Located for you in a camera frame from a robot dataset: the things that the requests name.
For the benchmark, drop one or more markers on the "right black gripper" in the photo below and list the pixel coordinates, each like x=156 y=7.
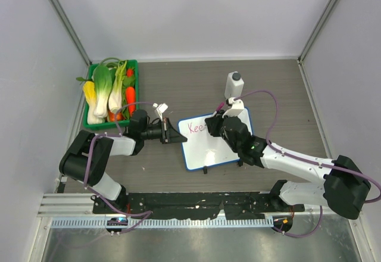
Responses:
x=212 y=121

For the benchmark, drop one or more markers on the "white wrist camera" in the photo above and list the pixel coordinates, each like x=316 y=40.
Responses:
x=236 y=107
x=160 y=109

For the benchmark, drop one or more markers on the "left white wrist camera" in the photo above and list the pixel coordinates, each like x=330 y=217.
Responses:
x=160 y=109

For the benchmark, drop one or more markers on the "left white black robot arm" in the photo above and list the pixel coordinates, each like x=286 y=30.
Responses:
x=86 y=159

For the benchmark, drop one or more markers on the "aluminium frame rail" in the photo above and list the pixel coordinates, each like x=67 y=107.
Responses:
x=89 y=204

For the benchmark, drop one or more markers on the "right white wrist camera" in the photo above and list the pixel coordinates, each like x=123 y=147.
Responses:
x=236 y=107

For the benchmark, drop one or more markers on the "small red strawberry toy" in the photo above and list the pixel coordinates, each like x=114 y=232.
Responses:
x=130 y=72

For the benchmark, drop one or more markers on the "blue framed whiteboard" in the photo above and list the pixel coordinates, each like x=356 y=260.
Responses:
x=201 y=149

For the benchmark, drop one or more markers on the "white bottle grey cap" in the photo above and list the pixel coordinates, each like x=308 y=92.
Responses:
x=234 y=85

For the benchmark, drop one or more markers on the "pale green celery toy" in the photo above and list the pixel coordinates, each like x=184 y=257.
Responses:
x=115 y=97

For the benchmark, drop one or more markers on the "yellow cabbage toy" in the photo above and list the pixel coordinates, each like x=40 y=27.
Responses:
x=90 y=94

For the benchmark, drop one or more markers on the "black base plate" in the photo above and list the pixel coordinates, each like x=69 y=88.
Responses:
x=203 y=205

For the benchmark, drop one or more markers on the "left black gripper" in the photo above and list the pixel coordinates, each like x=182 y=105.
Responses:
x=169 y=134

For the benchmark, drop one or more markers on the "orange carrot toy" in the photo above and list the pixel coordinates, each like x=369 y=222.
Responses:
x=130 y=95

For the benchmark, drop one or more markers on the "white marker pink cap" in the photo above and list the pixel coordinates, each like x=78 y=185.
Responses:
x=219 y=110

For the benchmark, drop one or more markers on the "green bok choy toy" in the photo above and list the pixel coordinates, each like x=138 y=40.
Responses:
x=102 y=79

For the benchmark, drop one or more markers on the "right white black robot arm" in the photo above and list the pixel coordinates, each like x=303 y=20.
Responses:
x=338 y=184

